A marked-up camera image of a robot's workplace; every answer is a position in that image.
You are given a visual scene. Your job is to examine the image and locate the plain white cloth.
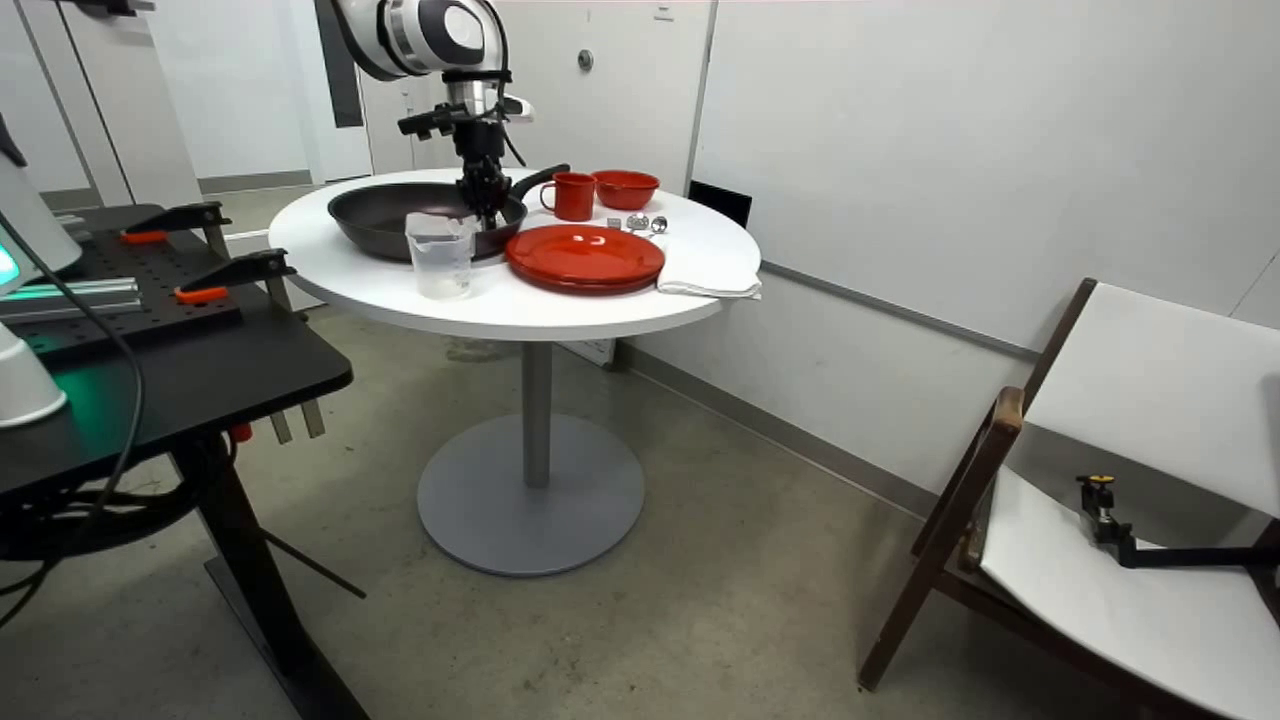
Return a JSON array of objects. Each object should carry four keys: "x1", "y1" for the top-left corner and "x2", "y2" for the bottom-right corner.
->
[{"x1": 650, "y1": 217, "x2": 765, "y2": 306}]

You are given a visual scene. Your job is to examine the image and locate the white door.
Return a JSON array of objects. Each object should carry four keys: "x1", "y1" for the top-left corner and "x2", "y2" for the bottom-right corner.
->
[{"x1": 512, "y1": 0, "x2": 720, "y2": 193}]

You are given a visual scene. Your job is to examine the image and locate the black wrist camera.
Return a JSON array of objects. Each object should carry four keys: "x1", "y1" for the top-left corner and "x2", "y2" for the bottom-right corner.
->
[{"x1": 396, "y1": 110, "x2": 458, "y2": 145}]

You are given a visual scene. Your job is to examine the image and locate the red plate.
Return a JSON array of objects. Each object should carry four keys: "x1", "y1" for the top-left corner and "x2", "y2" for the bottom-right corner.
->
[{"x1": 498, "y1": 221, "x2": 669, "y2": 300}]

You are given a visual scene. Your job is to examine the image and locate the grey slanted panel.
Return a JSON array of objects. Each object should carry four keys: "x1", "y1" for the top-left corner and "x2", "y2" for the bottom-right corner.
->
[{"x1": 0, "y1": 115, "x2": 88, "y2": 294}]

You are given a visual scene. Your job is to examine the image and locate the black desk cables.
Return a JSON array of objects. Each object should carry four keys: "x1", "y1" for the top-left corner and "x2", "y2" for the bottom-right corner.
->
[{"x1": 0, "y1": 257, "x2": 192, "y2": 632}]

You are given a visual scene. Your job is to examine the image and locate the red bowl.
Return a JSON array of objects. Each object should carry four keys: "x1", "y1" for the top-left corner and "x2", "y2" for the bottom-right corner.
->
[{"x1": 588, "y1": 167, "x2": 662, "y2": 217}]

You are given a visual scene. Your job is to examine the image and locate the red mug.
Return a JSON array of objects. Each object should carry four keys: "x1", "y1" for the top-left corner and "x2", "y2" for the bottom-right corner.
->
[{"x1": 537, "y1": 167, "x2": 600, "y2": 224}]

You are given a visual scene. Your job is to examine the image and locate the silver aluminium rail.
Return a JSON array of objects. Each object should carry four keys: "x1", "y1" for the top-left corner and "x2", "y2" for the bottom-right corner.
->
[{"x1": 0, "y1": 274, "x2": 145, "y2": 323}]

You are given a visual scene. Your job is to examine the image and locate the clear plastic measuring cup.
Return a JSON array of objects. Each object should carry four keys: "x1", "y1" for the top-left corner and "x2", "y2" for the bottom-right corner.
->
[{"x1": 400, "y1": 207, "x2": 479, "y2": 306}]

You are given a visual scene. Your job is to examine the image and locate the black clamp with orange handle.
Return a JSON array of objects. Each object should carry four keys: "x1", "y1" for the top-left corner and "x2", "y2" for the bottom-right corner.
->
[
  {"x1": 115, "y1": 198, "x2": 232, "y2": 261},
  {"x1": 170, "y1": 246, "x2": 330, "y2": 449}
]

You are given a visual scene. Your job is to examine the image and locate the black robot desk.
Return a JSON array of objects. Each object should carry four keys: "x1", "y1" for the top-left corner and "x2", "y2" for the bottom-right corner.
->
[{"x1": 0, "y1": 198, "x2": 354, "y2": 720}]

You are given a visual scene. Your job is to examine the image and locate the white rounded base cover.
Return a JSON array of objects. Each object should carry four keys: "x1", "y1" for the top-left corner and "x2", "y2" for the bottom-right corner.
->
[{"x1": 0, "y1": 319, "x2": 73, "y2": 434}]

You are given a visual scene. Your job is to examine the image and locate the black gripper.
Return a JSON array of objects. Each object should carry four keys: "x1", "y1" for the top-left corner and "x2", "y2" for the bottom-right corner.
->
[{"x1": 452, "y1": 104, "x2": 519, "y2": 224}]

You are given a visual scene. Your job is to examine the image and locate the white round pedestal table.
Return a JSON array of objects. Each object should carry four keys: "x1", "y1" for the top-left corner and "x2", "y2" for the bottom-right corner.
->
[{"x1": 264, "y1": 166, "x2": 769, "y2": 581}]

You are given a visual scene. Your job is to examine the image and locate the black chair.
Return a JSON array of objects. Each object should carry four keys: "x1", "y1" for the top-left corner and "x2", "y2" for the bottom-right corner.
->
[{"x1": 688, "y1": 178, "x2": 756, "y2": 233}]

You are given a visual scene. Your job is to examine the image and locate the black frying pan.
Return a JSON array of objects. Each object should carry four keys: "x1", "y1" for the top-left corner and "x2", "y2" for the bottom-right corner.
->
[{"x1": 323, "y1": 161, "x2": 577, "y2": 269}]

